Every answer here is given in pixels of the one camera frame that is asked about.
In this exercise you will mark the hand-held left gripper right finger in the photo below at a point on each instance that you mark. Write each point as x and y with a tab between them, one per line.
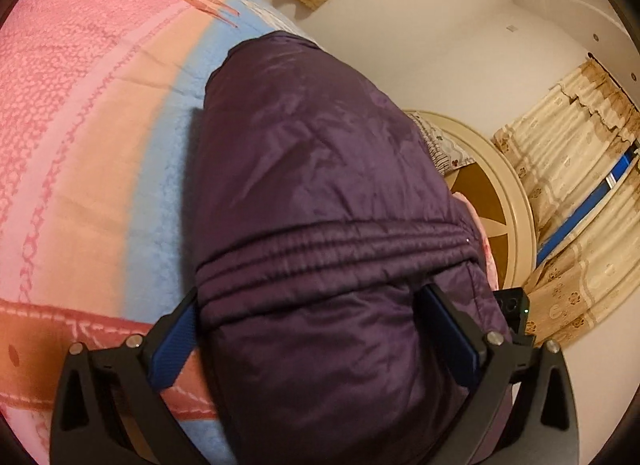
447	340

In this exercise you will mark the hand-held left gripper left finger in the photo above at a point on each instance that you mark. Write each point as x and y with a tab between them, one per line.
172	350

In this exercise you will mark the purple padded jacket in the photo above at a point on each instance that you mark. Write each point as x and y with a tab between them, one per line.
320	225

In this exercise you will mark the cream round bed headboard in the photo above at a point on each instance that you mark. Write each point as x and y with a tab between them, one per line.
517	205

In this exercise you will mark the floral pillow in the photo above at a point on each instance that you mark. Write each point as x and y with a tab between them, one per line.
442	147

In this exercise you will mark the pink and blue printed blanket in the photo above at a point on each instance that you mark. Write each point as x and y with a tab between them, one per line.
85	145

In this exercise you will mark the blue window frame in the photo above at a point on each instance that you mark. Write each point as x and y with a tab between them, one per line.
575	215

